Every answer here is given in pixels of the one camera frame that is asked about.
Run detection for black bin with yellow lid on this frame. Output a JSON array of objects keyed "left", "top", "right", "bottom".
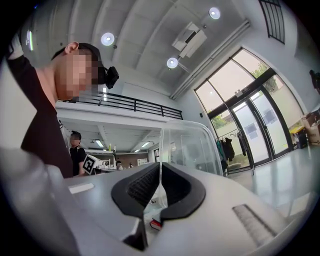
[{"left": 290, "top": 125, "right": 309, "bottom": 150}]

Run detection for clothes rack with garments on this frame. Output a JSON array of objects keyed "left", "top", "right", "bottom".
[{"left": 215, "top": 128, "right": 251, "bottom": 174}]

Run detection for brown cardboard box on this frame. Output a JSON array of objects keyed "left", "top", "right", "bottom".
[{"left": 300, "top": 112, "right": 320, "bottom": 147}]

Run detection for person's black shirt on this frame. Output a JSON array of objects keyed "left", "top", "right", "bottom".
[{"left": 6, "top": 53, "right": 74, "bottom": 179}]

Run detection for person's head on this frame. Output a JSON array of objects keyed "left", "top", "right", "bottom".
[{"left": 37, "top": 41, "right": 106, "bottom": 102}]

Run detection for white ceiling air conditioner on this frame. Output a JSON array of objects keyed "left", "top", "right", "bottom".
[{"left": 171, "top": 21, "right": 208, "bottom": 59}]

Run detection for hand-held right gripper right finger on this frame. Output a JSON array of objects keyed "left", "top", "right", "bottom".
[{"left": 147, "top": 162, "right": 301, "bottom": 256}]

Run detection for red book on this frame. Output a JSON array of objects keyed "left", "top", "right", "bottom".
[{"left": 149, "top": 217, "right": 163, "bottom": 231}]

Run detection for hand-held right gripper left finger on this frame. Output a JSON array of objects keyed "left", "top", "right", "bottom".
[{"left": 64, "top": 162, "right": 160, "bottom": 256}]

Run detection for black head camera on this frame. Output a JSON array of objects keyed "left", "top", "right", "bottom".
[{"left": 103, "top": 65, "right": 120, "bottom": 90}]

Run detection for clear plastic container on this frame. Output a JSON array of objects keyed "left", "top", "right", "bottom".
[{"left": 149, "top": 119, "right": 224, "bottom": 217}]

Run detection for black balcony railing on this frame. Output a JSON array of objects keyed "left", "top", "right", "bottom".
[{"left": 62, "top": 91, "right": 184, "bottom": 121}]

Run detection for black framed glass doors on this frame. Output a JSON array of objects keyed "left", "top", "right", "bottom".
[{"left": 194, "top": 46, "right": 309, "bottom": 169}]

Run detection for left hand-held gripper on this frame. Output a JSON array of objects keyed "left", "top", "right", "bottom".
[{"left": 82, "top": 154, "right": 100, "bottom": 175}]

